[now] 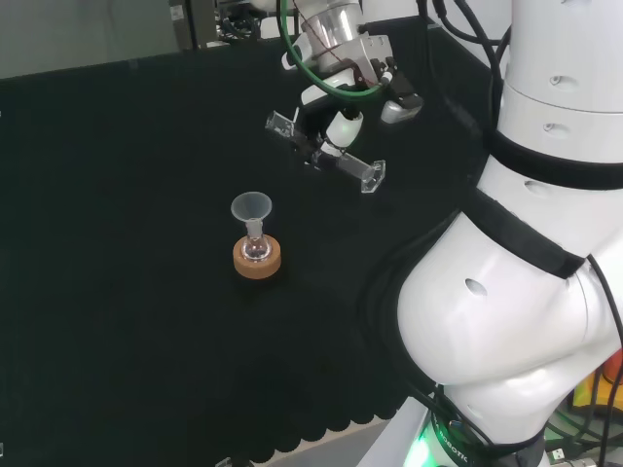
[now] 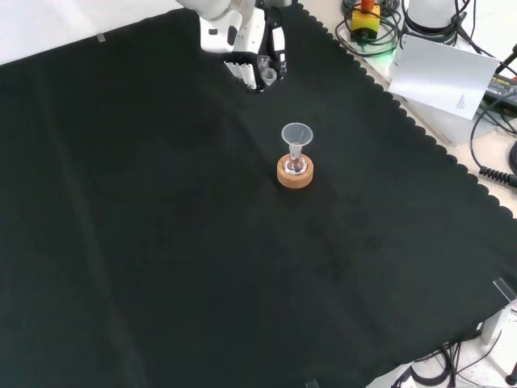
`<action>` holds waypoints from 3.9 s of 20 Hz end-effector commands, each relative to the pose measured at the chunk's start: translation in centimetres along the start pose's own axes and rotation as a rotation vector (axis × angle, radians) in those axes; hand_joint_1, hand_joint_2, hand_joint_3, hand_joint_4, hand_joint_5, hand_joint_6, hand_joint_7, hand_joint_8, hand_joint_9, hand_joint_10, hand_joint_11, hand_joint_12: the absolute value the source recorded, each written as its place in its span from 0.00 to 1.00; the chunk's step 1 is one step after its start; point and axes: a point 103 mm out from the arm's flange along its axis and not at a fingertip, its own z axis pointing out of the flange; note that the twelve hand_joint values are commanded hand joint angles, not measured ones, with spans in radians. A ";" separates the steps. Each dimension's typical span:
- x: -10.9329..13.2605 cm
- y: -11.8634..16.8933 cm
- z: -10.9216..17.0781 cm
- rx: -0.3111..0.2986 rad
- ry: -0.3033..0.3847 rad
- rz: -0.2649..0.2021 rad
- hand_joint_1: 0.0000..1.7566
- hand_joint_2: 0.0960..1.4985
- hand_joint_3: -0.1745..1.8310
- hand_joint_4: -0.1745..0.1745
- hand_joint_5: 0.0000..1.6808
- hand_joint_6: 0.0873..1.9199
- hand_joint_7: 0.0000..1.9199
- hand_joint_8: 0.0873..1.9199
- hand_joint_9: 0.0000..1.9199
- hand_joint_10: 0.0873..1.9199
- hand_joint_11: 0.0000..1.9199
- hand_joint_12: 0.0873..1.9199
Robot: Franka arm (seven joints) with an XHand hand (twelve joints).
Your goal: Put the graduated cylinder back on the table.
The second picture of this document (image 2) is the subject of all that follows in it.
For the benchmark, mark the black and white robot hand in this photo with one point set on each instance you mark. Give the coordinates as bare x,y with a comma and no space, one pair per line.
242,36

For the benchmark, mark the clear glass graduated cylinder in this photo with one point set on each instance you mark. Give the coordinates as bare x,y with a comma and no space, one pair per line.
269,74

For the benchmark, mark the clear plastic funnel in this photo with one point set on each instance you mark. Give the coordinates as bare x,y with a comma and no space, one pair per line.
297,134

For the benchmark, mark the yellow stop button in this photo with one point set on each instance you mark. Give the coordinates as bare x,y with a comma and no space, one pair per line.
365,22

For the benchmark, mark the clear round-bottom flask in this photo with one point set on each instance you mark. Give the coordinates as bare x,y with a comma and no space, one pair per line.
295,165

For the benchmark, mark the grey tape piece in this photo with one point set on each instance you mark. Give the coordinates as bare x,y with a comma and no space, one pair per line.
101,38

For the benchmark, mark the black bench cloth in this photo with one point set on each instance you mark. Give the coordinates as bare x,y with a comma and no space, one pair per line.
161,202

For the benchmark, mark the pale paper board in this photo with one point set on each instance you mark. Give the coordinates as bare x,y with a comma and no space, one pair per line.
440,72

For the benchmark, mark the white box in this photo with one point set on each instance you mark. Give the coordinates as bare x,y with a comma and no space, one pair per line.
448,125

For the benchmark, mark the black power adapter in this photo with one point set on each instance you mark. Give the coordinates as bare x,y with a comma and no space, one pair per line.
503,89

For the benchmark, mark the clear tape strip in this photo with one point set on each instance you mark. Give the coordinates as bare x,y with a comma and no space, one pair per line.
312,384
505,289

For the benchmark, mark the white metal frame bracket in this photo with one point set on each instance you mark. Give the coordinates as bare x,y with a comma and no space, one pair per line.
498,321

